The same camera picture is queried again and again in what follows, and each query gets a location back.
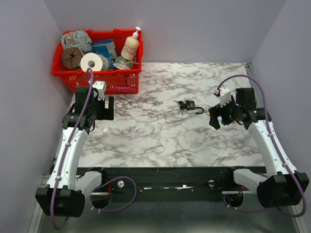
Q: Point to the cream pump lotion bottle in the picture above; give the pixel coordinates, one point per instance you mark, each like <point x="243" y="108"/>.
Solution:
<point x="131" y="45"/>

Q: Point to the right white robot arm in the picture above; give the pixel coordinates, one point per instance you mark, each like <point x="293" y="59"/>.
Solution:
<point x="283" y="184"/>

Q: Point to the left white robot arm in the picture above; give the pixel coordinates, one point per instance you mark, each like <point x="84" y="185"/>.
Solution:
<point x="65" y="192"/>

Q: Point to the white toilet paper roll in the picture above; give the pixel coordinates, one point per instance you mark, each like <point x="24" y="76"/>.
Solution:
<point x="91" y="60"/>

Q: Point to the black padlock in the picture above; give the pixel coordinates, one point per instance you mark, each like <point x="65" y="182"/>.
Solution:
<point x="190" y="106"/>

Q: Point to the green white packet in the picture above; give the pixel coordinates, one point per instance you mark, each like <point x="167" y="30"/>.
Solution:
<point x="121" y="63"/>

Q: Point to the brown paper roll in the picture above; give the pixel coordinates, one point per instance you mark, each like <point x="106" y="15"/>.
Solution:
<point x="71" y="58"/>

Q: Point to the blue plastic package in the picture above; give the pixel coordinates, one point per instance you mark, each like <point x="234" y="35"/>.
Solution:
<point x="105" y="48"/>

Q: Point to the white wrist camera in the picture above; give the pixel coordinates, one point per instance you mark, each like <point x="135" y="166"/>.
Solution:
<point x="224" y="94"/>
<point x="99" y="88"/>

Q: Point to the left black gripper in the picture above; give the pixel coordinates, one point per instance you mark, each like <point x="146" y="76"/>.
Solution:
<point x="107" y="113"/>

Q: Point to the red plastic basket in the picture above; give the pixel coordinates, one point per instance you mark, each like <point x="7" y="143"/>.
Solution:
<point x="119" y="81"/>

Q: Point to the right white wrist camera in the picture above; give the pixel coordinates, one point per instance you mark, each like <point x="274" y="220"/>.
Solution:
<point x="224" y="94"/>

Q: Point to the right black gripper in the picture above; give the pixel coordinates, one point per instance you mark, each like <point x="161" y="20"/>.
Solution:
<point x="216" y="111"/>

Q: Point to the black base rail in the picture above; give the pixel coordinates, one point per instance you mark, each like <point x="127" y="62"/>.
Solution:
<point x="167" y="184"/>

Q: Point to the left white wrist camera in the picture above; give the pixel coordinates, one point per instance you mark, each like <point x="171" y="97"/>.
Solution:
<point x="99" y="88"/>

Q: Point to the grey crumpled printed bag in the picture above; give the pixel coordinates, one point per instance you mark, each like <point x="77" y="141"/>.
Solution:
<point x="77" y="39"/>

